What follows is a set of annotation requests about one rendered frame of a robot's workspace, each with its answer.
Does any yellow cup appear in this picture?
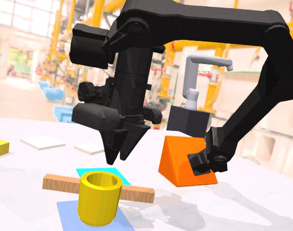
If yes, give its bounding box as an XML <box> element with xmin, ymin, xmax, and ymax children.
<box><xmin>77</xmin><ymin>171</ymin><xmax>123</xmax><ymax>227</ymax></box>

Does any light orange wooden bar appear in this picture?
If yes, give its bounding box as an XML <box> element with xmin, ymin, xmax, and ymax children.
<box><xmin>42</xmin><ymin>174</ymin><xmax>155</xmax><ymax>204</ymax></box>

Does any white flat square pad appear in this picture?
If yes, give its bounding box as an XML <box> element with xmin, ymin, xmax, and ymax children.
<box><xmin>20</xmin><ymin>136</ymin><xmax>65</xmax><ymax>150</ymax></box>
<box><xmin>74</xmin><ymin>143</ymin><xmax>104</xmax><ymax>155</ymax></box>

